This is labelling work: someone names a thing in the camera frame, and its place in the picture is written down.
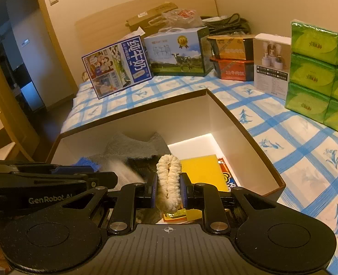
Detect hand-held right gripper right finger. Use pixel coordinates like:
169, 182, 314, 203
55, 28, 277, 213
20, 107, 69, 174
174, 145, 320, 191
180, 173, 276, 235

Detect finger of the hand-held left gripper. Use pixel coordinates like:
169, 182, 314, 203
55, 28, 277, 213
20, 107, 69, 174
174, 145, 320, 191
0, 162, 101, 178
0, 171, 118, 217

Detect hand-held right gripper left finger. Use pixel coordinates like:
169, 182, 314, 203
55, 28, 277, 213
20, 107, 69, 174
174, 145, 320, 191
62, 173, 159, 235

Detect cream chenille scrunchie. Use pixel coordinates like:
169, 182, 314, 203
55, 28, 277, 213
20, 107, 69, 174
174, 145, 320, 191
156, 155, 182, 214

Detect grey towel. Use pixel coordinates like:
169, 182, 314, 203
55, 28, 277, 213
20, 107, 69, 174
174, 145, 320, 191
86, 132, 172, 190

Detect white cardboard box brown rim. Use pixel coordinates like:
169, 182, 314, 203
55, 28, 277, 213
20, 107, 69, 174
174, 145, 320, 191
44, 88, 286, 207

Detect blue fluffy cloth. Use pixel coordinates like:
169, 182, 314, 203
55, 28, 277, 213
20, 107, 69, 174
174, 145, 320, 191
77, 156, 101, 173

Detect yellow flat packet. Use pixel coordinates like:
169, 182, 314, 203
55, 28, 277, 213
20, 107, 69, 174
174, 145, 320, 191
180, 154, 229, 222

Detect gold packet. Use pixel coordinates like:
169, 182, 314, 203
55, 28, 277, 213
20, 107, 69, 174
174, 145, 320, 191
162, 209, 188, 224

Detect blue milk carton box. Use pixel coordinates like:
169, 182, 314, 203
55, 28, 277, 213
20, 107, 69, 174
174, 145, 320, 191
81, 35, 154, 100

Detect cow print milk box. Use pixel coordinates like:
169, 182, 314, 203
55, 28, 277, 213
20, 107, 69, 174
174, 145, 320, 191
143, 26, 215, 77

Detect wooden headboard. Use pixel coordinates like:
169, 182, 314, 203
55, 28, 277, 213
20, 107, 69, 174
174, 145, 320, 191
74, 0, 219, 61

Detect white product box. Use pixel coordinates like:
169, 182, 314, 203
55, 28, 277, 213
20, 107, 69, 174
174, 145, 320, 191
253, 33, 292, 101

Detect white paper slip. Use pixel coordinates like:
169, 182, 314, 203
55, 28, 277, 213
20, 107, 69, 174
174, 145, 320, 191
121, 26, 145, 42

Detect clear plastic bag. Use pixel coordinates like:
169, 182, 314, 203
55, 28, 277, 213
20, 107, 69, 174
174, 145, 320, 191
152, 8, 204, 34

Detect stack of green tissue packs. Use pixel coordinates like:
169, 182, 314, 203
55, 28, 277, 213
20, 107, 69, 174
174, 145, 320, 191
285, 20, 338, 141

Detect black cables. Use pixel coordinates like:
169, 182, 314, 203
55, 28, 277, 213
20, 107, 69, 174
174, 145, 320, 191
200, 13, 254, 38

